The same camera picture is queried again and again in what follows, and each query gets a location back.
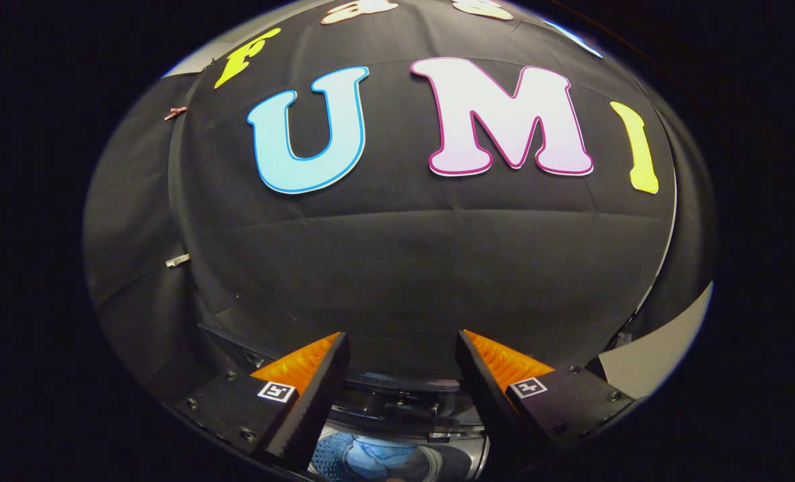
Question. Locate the silver clip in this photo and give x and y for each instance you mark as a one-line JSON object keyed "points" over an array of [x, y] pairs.
{"points": [[178, 260]]}

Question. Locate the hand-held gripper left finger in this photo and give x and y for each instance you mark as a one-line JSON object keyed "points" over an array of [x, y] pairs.
{"points": [[317, 398]]}

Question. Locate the thin grey pole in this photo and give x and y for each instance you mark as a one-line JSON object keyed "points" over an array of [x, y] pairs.
{"points": [[665, 258]]}

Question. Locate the black backdrop cloth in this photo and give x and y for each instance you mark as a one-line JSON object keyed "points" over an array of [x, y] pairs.
{"points": [[404, 268]]}

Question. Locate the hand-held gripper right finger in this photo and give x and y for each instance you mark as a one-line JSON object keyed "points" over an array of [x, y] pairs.
{"points": [[488, 395]]}

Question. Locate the light blue shirt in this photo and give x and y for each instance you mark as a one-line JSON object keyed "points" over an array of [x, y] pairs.
{"points": [[377, 455]]}

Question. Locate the copper clip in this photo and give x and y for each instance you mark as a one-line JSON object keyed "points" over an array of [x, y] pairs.
{"points": [[175, 113]]}

